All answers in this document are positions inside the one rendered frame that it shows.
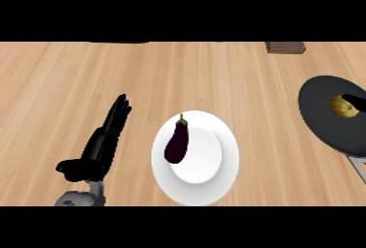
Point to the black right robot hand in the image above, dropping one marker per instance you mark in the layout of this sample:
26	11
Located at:
357	102

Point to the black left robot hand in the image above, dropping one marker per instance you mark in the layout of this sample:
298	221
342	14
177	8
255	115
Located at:
97	151

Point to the yellow squash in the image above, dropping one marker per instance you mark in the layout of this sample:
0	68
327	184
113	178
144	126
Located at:
339	108

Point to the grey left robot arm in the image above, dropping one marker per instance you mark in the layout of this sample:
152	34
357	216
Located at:
78	197

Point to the dark grey frying pan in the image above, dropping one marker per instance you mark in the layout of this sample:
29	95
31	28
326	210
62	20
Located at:
323	119

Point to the white oval plate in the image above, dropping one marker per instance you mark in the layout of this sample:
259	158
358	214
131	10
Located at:
209	161

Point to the dark purple eggplant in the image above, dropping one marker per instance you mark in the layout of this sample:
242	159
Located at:
177	143

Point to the brown wooden block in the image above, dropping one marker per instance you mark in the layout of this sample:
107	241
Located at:
284	47

